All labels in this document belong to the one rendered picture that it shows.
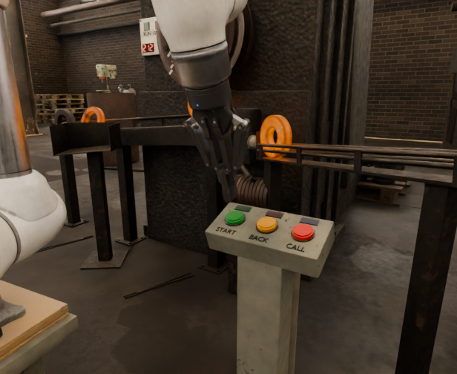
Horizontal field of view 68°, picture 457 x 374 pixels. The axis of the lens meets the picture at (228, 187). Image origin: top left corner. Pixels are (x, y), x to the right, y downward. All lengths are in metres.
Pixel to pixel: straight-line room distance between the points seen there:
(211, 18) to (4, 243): 0.64
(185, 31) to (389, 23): 7.11
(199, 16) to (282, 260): 0.43
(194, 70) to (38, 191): 0.55
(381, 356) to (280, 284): 0.75
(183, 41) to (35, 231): 0.61
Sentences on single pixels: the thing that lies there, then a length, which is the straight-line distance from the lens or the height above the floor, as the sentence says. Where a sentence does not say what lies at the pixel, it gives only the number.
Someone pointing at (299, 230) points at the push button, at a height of 0.61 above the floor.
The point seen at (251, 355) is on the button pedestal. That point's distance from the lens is 0.82.
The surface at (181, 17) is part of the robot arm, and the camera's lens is 0.52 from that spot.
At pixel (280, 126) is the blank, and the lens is 1.21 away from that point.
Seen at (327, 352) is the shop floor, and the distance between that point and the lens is 1.33.
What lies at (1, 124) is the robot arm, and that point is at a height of 0.79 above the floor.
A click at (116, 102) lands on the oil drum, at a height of 0.77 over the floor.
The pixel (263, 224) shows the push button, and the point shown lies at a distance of 0.68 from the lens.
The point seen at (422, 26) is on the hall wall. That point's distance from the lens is 7.49.
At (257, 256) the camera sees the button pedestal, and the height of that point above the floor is 0.55.
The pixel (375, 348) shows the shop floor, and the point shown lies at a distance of 1.40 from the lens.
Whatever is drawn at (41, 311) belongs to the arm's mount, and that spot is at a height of 0.38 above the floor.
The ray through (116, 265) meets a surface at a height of 0.01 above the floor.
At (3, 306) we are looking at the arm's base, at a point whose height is 0.40.
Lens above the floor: 0.86
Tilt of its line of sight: 15 degrees down
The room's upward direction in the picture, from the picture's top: straight up
